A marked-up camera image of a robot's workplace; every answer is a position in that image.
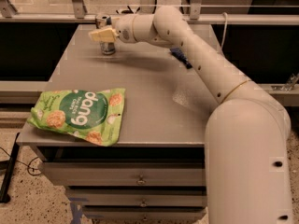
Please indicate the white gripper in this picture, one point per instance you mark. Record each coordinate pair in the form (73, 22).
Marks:
(124, 28)

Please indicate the silver blue redbull can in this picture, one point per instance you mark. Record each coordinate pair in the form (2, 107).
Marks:
(102, 20)

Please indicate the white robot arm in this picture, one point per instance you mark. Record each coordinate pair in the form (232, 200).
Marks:
(247, 171)

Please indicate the dark blue snack wrapper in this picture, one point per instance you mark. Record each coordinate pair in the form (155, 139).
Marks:
(178, 54)

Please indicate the green dang chips bag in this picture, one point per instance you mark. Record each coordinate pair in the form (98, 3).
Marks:
(91, 116)

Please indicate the top grey drawer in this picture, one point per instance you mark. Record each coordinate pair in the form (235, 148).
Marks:
(124, 174)

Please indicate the grey drawer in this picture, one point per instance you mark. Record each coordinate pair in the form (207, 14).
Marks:
(138, 197)
(124, 174)
(143, 214)

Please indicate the grey drawer cabinet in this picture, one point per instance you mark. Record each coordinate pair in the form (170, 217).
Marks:
(165, 113)

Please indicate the middle grey drawer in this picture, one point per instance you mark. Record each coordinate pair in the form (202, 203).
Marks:
(138, 197)

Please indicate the bottom grey drawer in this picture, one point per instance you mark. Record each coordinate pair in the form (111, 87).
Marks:
(143, 214)

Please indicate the black floor stand leg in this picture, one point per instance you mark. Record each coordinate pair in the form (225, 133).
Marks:
(8, 167)

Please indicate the metal railing frame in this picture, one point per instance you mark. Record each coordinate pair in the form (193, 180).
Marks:
(249, 12)

